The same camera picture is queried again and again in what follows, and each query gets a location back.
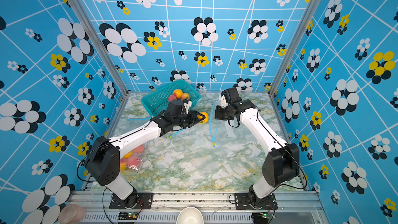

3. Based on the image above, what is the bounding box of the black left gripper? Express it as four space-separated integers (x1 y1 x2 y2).
174 109 207 128

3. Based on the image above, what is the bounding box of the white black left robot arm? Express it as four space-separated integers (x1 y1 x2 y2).
84 100 208 208

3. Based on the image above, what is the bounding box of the pink peach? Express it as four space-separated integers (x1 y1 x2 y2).
133 145 144 154

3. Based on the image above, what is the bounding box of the yellow orange peach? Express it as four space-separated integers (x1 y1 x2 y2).
120 158 127 171

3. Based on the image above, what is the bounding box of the yellow red peach top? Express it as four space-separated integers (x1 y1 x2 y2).
173 89 183 99

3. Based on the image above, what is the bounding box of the clear zip bag blue zipper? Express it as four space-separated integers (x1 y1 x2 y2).
119 116 150 172

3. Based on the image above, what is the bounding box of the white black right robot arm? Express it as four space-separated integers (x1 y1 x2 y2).
215 96 301 208

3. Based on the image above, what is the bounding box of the yellow round peach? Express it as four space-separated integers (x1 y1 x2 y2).
198 112 209 124

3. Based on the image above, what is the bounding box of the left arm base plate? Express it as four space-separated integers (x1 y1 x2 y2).
109 192 154 210

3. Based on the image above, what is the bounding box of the white bowl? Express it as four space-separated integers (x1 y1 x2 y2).
176 206 204 224

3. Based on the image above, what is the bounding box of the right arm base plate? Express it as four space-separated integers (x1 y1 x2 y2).
233 192 278 211

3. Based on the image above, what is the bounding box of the teal plastic mesh basket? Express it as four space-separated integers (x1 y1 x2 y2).
141 79 201 116

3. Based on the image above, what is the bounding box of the aluminium front rail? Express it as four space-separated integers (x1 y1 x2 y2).
69 191 330 224

